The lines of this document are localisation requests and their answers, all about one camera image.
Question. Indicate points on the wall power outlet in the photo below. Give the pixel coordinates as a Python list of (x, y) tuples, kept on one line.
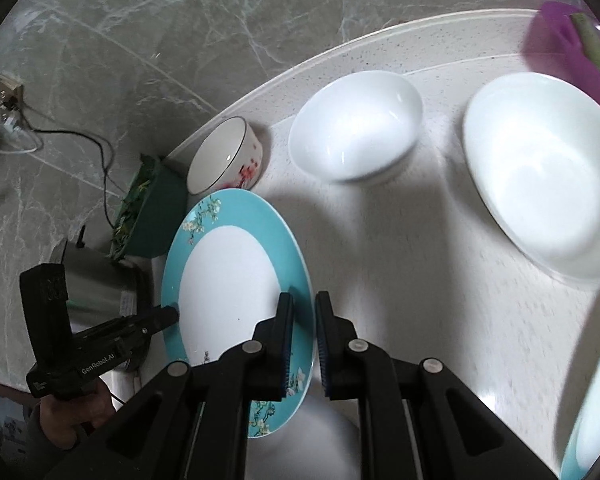
[(10, 95)]

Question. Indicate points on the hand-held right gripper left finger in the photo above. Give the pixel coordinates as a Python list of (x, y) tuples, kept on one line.
[(286, 340)]

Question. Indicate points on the white deep bowl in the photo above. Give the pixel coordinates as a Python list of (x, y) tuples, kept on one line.
[(355, 125)]

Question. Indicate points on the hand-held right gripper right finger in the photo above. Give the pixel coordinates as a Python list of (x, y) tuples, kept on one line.
[(325, 355)]

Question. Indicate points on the person's left hand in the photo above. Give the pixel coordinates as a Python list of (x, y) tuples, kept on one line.
[(65, 420)]

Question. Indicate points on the white bowl red flowers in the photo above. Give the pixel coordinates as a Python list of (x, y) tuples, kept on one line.
[(230, 150)]

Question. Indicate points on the purple plastic bowl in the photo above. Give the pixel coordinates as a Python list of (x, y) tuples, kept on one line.
[(549, 35)]

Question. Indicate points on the dark green rectangular basket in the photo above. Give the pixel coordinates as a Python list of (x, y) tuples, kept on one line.
[(160, 215)]

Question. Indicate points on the teal floral rim plate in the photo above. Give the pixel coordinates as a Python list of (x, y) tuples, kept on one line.
[(594, 425), (225, 285)]

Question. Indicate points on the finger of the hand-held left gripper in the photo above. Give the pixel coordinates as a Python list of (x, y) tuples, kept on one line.
[(155, 321)]

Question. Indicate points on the large white shallow bowl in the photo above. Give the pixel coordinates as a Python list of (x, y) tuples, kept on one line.
[(544, 175)]

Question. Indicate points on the green vegetable piece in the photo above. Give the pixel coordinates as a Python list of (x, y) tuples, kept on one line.
[(592, 45)]

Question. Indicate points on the stainless steel kettle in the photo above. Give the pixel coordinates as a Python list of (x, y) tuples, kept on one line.
[(100, 285)]

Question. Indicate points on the person's left forearm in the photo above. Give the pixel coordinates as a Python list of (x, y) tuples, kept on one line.
[(10, 445)]

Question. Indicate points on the chopped greens in basket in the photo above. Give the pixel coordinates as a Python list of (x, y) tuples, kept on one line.
[(130, 210)]

